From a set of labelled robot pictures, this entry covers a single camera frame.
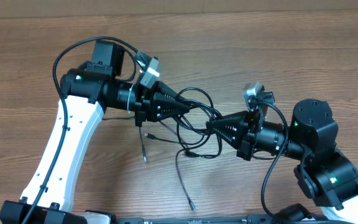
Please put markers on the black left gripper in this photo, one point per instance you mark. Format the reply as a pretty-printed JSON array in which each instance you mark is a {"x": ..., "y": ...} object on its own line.
[{"x": 150, "y": 102}]

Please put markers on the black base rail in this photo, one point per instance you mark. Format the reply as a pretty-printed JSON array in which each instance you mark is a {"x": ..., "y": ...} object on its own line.
[{"x": 197, "y": 220}]

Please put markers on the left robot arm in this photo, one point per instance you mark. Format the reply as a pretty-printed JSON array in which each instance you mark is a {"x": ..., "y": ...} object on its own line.
[{"x": 118, "y": 76}]

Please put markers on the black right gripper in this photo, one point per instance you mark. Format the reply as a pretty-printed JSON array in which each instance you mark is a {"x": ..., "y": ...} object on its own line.
[{"x": 244, "y": 138}]

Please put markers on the brown cardboard backdrop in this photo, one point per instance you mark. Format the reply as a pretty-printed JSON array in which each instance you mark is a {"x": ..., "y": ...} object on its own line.
[{"x": 67, "y": 8}]

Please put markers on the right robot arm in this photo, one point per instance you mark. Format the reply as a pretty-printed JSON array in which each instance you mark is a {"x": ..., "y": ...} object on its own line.
[{"x": 324, "y": 173}]

